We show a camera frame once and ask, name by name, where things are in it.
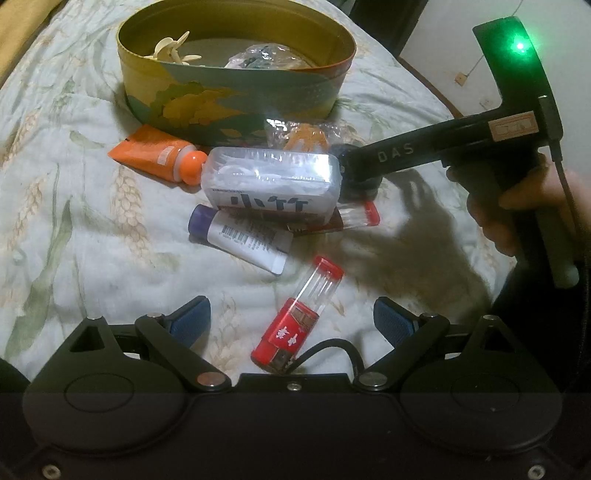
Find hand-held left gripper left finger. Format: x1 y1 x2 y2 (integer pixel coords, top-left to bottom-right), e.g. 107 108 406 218
55 296 232 394

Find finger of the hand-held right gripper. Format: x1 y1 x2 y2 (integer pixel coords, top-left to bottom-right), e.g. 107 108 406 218
338 145 365 188

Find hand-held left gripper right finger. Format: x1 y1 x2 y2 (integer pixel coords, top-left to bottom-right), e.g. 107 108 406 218
353 296 529 393

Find orange snack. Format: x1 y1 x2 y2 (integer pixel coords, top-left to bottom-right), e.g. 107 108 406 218
265 119 345 153

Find red small packet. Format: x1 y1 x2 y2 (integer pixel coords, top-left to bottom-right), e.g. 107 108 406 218
339 199 380 230

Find clear floss pick box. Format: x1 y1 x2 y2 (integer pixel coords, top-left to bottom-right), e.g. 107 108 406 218
199 146 343 228

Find clear vial with red cap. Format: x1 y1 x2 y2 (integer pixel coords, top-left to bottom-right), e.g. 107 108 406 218
250 256 345 374

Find white tube with purple cap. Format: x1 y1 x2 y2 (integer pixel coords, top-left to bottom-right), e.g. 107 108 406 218
187 203 295 277

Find round floral metal tin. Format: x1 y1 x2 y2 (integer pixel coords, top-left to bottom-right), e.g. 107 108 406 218
115 0 358 145

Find clear crinkled plastic bag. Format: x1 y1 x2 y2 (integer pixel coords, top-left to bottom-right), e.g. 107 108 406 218
225 41 299 71

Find orange tube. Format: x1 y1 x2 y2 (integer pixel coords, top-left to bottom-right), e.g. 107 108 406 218
107 123 209 186

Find cream hair claw clip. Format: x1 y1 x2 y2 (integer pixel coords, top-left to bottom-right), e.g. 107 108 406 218
142 30 203 66

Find person's right hand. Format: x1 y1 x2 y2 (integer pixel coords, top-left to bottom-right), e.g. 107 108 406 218
445 154 591 260

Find brown sachet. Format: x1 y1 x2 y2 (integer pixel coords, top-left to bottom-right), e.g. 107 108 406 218
285 213 346 236

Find floral bedspread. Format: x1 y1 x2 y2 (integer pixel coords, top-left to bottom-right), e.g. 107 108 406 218
0 0 519 385

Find yellow blanket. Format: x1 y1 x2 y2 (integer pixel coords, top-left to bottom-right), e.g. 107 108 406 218
0 0 52 85

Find black cable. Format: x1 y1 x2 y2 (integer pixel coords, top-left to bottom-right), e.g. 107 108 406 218
549 92 591 289
299 338 366 382

